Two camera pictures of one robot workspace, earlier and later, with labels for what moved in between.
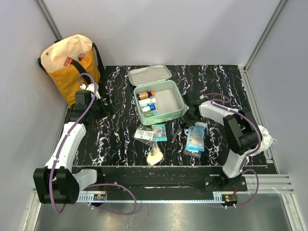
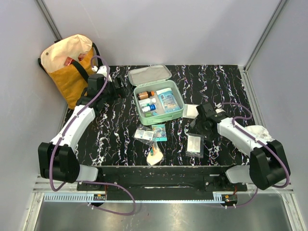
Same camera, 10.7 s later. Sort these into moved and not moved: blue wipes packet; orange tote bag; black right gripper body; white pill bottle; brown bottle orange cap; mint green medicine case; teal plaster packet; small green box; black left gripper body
Moved: black right gripper body; black left gripper body; blue wipes packet
Not moved: mint green medicine case; brown bottle orange cap; teal plaster packet; white pill bottle; small green box; orange tote bag
